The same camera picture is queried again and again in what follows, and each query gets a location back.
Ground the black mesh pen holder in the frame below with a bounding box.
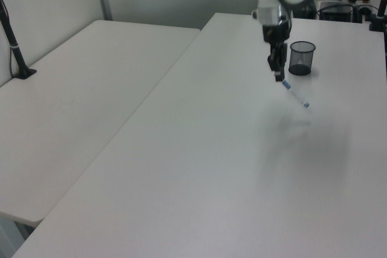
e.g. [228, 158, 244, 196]
[288, 40, 317, 76]

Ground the black camera pole with base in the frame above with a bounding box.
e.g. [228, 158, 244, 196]
[0, 0, 38, 80]

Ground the black equipment box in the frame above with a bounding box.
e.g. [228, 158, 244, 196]
[317, 1, 357, 24]

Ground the blue and white marker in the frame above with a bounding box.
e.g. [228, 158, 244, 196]
[281, 79, 310, 109]

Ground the black camera pole clamp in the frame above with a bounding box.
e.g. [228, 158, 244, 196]
[368, 0, 387, 33]

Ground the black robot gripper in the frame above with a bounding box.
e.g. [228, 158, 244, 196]
[261, 21, 292, 83]

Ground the white side table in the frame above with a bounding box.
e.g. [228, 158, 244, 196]
[0, 19, 202, 228]

